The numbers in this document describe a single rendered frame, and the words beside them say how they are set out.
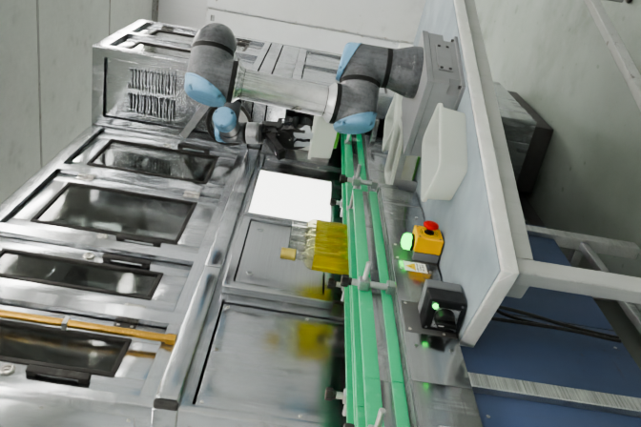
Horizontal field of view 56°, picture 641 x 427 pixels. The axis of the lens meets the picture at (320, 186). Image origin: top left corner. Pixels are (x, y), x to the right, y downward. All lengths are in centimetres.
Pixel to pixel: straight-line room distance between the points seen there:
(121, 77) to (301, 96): 140
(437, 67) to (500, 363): 80
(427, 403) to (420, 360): 12
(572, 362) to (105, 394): 106
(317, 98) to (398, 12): 386
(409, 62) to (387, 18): 375
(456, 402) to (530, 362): 27
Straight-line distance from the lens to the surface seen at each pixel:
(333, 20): 548
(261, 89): 166
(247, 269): 194
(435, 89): 166
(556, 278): 129
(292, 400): 157
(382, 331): 136
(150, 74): 289
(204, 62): 166
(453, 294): 136
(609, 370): 152
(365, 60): 174
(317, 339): 176
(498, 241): 124
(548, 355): 147
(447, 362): 130
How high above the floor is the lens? 117
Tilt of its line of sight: 3 degrees down
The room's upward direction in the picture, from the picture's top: 81 degrees counter-clockwise
